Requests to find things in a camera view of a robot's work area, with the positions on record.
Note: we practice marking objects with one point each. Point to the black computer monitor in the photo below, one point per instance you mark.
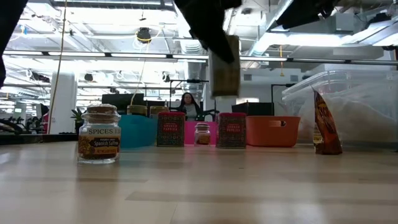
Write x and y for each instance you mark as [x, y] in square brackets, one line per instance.
[121, 101]
[253, 109]

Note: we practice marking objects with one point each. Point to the person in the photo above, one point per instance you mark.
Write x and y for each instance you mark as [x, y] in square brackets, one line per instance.
[189, 107]

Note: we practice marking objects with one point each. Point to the blue plastic bin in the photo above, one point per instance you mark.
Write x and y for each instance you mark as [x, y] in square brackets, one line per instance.
[136, 132]

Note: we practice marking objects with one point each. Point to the small glass saffron jar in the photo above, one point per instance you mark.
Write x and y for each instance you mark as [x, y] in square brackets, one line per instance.
[99, 140]
[202, 135]

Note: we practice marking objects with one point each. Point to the orange plastic bin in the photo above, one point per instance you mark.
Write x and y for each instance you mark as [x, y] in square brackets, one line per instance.
[272, 132]

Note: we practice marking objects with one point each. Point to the small potted green plant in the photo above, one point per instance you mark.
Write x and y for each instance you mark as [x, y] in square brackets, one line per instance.
[77, 118]

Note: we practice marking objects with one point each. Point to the white building pillar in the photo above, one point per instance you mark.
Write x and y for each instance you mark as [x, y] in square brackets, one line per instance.
[63, 102]

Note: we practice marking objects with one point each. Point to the black overhead bar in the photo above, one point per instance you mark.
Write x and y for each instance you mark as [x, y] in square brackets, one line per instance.
[140, 56]

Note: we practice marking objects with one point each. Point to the clear plastic storage bin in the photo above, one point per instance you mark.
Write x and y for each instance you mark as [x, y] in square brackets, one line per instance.
[357, 93]

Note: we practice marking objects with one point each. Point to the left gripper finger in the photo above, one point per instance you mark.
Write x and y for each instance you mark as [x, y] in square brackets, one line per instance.
[219, 46]

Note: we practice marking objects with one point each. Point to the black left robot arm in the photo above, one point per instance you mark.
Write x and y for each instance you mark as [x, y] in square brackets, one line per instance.
[7, 25]

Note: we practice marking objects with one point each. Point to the red-lid smoked paprika tin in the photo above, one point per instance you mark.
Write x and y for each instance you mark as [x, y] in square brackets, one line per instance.
[232, 130]
[170, 129]

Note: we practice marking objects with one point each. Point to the pink plastic bin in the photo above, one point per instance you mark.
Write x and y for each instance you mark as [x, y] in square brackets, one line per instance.
[189, 133]

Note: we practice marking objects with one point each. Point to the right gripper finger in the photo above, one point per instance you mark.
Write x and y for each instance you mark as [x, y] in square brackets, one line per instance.
[295, 14]

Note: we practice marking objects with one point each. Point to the round black ceiling lamp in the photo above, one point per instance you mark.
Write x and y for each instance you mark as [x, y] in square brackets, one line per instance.
[144, 35]

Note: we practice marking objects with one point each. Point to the gold-lid spice jar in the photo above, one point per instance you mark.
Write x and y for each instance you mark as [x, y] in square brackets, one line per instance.
[227, 81]
[159, 111]
[137, 110]

